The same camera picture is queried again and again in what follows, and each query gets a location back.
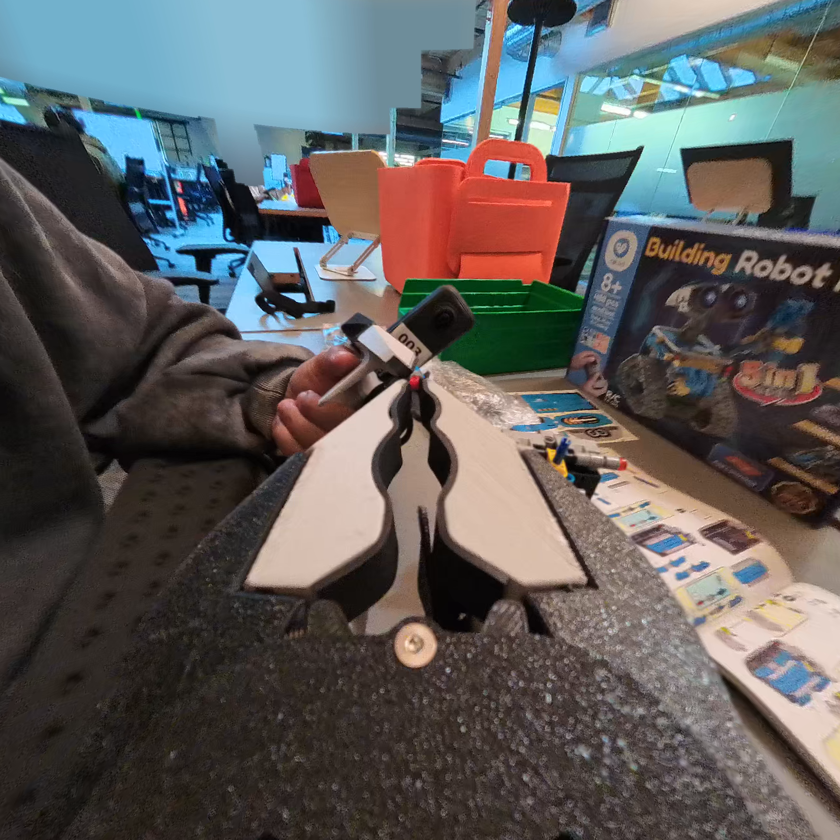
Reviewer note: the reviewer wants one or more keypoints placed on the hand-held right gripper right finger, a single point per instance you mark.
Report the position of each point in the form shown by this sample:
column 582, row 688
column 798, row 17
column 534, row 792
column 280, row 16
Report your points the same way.
column 512, row 518

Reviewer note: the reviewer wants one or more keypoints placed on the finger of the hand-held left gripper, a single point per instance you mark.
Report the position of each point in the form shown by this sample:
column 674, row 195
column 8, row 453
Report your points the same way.
column 379, row 342

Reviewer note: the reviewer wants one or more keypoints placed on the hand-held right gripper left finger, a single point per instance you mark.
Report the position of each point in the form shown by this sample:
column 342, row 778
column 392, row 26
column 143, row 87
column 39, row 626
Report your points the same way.
column 321, row 525

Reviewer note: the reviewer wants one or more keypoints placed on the small pin connector assembly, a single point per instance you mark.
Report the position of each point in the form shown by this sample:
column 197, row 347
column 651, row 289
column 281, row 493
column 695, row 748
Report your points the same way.
column 415, row 400

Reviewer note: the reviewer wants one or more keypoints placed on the blue axle piece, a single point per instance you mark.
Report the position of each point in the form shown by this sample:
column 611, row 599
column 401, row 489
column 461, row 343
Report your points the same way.
column 562, row 447

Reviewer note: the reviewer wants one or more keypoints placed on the grey blue block model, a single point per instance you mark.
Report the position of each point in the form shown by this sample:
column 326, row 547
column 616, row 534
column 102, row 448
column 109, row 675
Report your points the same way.
column 594, row 457

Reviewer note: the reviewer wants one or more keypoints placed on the person's left forearm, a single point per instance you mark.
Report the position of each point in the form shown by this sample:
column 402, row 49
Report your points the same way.
column 131, row 341

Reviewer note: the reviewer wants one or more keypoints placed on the grey desk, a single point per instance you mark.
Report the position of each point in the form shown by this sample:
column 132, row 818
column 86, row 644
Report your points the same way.
column 774, row 528
column 354, row 295

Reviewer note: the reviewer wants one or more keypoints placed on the person's left hand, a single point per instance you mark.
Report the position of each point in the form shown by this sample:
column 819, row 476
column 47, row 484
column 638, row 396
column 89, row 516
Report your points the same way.
column 302, row 420

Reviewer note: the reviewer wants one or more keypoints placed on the green plastic bin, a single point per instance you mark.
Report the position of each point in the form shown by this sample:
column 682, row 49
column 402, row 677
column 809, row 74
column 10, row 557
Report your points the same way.
column 525, row 341

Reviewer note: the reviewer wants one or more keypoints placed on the clear plastic bag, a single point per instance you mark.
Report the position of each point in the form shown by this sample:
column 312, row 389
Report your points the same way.
column 485, row 394

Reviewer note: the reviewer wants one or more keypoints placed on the orange felt bag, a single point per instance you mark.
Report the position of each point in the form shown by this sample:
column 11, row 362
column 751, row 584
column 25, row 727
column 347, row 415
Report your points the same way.
column 420, row 223

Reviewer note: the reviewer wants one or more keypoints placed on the blue grey sticker sheet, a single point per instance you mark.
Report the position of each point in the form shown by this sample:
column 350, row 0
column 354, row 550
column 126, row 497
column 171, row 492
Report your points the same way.
column 564, row 401

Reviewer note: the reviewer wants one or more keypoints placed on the wooden folding stand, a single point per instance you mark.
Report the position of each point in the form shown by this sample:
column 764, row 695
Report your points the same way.
column 348, row 190

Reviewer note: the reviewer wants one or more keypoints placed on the dark dotted cloth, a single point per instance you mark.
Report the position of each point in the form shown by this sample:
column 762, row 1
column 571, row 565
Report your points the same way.
column 164, row 525

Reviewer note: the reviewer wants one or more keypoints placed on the red bag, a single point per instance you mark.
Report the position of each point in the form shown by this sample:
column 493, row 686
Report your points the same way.
column 305, row 187

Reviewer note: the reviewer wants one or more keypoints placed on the black mesh chair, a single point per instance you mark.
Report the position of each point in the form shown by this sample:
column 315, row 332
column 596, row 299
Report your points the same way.
column 597, row 197

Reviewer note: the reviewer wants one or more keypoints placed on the black office chair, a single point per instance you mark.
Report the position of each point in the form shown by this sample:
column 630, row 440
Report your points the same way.
column 65, row 197
column 233, row 203

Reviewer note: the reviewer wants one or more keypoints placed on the open instruction booklet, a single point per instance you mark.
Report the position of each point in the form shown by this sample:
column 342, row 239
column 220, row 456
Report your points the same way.
column 722, row 571

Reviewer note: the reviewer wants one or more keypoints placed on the dark blue toy kit box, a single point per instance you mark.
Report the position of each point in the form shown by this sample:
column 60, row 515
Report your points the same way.
column 722, row 361

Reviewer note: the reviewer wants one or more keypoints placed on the black framed tan board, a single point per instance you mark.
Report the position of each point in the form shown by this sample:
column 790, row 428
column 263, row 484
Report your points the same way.
column 728, row 184

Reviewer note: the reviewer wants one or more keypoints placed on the black pole with round top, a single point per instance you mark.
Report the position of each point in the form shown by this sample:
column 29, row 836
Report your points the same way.
column 541, row 10

